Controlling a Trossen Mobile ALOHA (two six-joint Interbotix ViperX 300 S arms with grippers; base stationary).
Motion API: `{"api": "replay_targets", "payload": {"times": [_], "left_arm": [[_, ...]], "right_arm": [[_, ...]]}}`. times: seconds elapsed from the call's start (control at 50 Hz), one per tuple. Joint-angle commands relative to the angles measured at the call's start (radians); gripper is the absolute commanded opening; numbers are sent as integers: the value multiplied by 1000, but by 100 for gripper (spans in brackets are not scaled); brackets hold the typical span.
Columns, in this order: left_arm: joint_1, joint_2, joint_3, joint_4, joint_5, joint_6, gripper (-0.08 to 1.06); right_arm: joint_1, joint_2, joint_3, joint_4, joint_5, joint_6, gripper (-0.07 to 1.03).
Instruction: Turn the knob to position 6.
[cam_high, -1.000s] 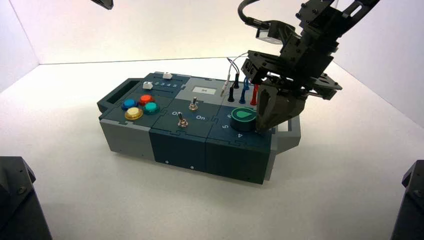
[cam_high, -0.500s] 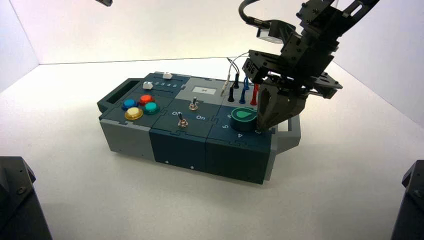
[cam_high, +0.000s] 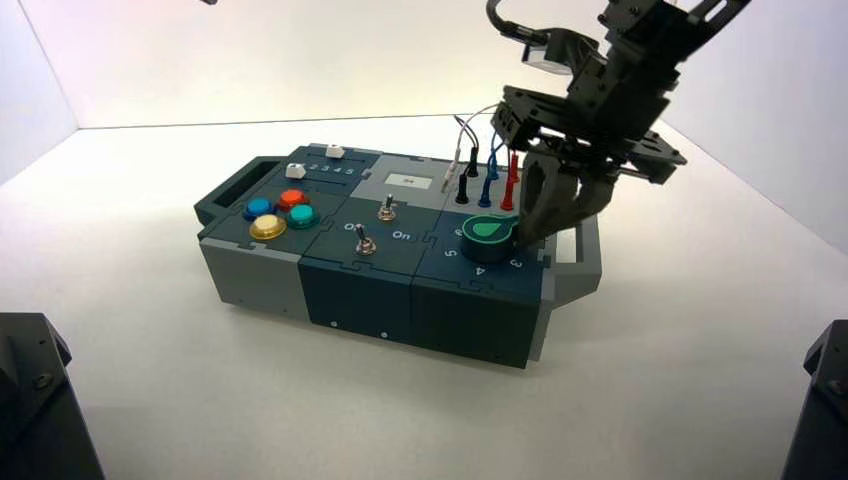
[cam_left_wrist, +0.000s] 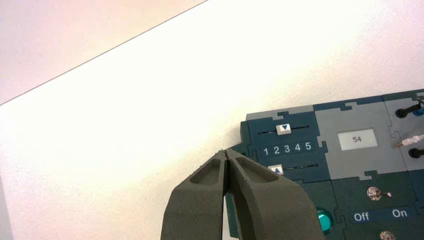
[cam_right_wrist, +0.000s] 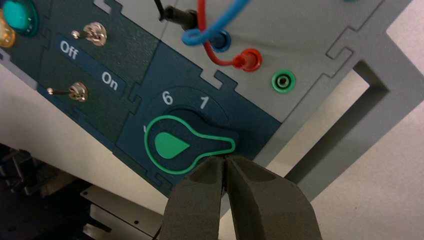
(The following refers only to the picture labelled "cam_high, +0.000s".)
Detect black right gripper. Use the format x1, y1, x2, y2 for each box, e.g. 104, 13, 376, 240
493, 39, 688, 243

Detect black banana plug cable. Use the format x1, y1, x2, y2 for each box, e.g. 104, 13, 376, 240
453, 115, 480, 205

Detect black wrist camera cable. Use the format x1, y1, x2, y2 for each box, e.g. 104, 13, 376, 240
486, 0, 551, 40

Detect red banana plug cable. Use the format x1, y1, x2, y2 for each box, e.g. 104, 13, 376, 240
500, 150, 521, 213

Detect teal rotary knob green pointer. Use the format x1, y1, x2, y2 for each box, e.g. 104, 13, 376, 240
460, 213, 521, 264

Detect teal round push button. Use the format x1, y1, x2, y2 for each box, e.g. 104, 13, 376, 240
286, 203, 321, 231

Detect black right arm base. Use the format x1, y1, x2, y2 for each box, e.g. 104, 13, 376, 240
780, 319, 848, 480

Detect yellow round push button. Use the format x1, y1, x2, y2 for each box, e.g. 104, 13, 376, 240
248, 213, 288, 242

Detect blue round push button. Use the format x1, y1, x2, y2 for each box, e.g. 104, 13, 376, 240
243, 197, 275, 223

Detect small white display screen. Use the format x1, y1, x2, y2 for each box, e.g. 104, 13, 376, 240
384, 172, 434, 192

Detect blue banana plug cable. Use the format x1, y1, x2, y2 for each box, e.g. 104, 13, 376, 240
478, 129, 505, 209

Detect grey and teal control box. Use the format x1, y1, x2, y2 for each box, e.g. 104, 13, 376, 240
193, 144, 603, 370

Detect red round push button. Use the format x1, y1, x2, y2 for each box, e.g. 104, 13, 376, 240
274, 188, 311, 213

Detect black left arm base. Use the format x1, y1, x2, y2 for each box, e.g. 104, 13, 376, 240
0, 311, 106, 480

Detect right wrist camera housing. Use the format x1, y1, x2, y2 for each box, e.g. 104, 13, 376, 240
519, 27, 601, 77

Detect white banana plug cable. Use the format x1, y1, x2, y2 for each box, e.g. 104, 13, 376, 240
441, 102, 501, 195

